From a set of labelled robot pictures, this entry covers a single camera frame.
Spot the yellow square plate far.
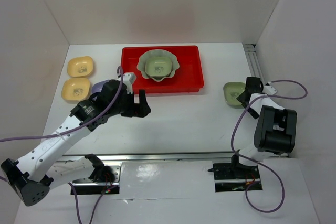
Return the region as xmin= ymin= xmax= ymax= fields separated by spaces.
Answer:
xmin=67 ymin=56 xmax=94 ymax=78

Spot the aluminium rail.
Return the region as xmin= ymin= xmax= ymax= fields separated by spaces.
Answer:
xmin=57 ymin=152 xmax=288 ymax=164

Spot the green square plate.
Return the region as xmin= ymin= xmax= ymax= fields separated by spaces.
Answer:
xmin=145 ymin=56 xmax=172 ymax=78
xmin=223 ymin=82 xmax=245 ymax=108

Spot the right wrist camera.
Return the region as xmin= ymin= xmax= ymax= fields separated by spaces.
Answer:
xmin=263 ymin=83 xmax=277 ymax=95

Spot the yellow square plate near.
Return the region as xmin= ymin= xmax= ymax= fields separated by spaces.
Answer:
xmin=61 ymin=78 xmax=91 ymax=102

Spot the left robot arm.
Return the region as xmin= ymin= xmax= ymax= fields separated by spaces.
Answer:
xmin=1 ymin=80 xmax=151 ymax=206

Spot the yellow square plate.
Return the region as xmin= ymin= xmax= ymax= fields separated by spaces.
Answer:
xmin=61 ymin=78 xmax=91 ymax=102
xmin=67 ymin=56 xmax=94 ymax=78

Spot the green scalloped bowl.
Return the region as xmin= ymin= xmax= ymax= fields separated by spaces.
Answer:
xmin=137 ymin=49 xmax=180 ymax=82

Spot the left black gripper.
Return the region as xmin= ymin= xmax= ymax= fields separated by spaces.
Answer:
xmin=108 ymin=89 xmax=151 ymax=117

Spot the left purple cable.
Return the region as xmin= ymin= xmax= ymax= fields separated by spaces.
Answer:
xmin=0 ymin=66 xmax=124 ymax=224

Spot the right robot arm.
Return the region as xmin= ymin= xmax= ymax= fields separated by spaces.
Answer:
xmin=229 ymin=77 xmax=297 ymax=178

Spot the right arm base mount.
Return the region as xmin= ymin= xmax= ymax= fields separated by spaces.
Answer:
xmin=207 ymin=163 xmax=263 ymax=193

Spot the purple square plate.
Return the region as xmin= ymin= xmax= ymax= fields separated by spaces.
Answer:
xmin=91 ymin=80 xmax=109 ymax=94

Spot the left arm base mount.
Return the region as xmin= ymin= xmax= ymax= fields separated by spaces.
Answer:
xmin=72 ymin=162 xmax=121 ymax=195

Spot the red plastic bin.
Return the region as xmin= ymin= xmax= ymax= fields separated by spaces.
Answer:
xmin=121 ymin=45 xmax=204 ymax=94

